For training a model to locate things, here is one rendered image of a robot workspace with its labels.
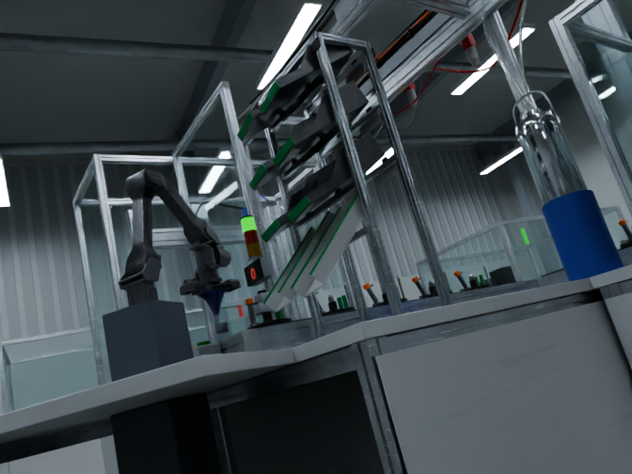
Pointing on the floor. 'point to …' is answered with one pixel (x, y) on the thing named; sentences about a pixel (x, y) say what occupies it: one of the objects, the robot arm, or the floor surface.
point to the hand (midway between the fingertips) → (213, 303)
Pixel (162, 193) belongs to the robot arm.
